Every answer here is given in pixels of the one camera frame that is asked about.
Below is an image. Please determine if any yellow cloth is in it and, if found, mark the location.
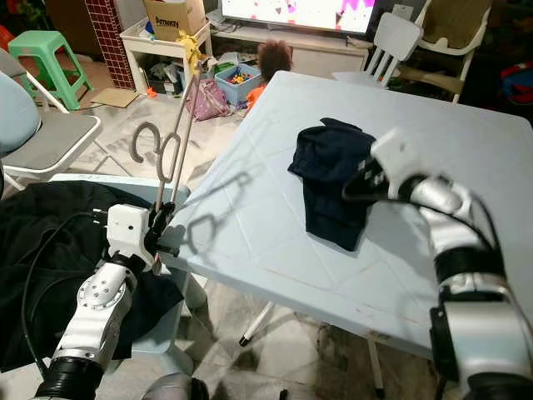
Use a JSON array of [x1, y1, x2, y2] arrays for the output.
[[177, 32, 206, 76]]

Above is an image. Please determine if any white shelf table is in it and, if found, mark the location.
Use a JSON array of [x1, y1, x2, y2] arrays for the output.
[[119, 18, 211, 93]]

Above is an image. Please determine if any grey left robot leg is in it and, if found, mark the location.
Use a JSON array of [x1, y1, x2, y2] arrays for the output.
[[146, 373, 209, 400]]

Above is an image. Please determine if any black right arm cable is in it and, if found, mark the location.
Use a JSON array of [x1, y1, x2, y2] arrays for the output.
[[341, 171, 509, 251]]

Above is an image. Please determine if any flat brown cardboard sheet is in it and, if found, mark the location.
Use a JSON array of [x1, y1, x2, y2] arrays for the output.
[[90, 86, 139, 109]]

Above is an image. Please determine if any beige plastic chair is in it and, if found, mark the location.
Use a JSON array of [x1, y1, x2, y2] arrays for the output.
[[396, 0, 492, 103]]

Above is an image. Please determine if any purple bag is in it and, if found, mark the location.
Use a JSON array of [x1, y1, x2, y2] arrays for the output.
[[187, 77, 230, 122]]

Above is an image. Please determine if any brown cardboard box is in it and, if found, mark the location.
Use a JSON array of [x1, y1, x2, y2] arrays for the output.
[[142, 0, 207, 43]]

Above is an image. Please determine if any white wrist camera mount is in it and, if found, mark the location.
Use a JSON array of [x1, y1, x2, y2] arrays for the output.
[[371, 127, 426, 180], [107, 204, 155, 263]]

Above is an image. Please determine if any white television stand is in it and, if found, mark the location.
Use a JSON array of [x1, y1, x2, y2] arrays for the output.
[[208, 23, 376, 80]]

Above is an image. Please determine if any blue toy bin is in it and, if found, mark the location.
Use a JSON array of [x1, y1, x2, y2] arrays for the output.
[[214, 63, 263, 105]]

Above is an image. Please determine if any flat screen television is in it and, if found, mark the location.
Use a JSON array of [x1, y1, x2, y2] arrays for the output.
[[219, 0, 377, 34]]

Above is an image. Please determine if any red brick pattern pillar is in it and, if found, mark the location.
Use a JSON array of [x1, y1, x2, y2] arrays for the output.
[[85, 0, 134, 91]]

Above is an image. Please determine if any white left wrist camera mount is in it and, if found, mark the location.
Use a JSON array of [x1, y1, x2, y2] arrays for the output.
[[107, 204, 155, 263]]

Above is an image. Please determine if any black garment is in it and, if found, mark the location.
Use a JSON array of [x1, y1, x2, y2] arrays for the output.
[[0, 179, 192, 372]]

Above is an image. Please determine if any white plastic slatted chair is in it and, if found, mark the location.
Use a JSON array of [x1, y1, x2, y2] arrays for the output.
[[331, 12, 423, 84]]

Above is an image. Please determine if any child in orange shirt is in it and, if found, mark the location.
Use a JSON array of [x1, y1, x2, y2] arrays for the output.
[[246, 38, 294, 113]]

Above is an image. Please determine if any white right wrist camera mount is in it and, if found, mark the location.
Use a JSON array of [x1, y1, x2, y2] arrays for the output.
[[371, 127, 426, 180]]

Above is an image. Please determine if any green plastic stool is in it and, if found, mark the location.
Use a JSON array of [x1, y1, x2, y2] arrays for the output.
[[8, 31, 92, 111]]

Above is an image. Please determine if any navy blue garment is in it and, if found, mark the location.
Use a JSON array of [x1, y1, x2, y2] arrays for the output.
[[287, 118, 381, 253]]

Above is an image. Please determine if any folding chair with grey seat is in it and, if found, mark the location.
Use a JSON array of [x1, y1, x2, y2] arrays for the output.
[[0, 50, 102, 180]]

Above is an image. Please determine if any pale blue plastic table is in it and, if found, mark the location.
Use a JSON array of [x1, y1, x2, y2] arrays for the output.
[[162, 71, 533, 399]]

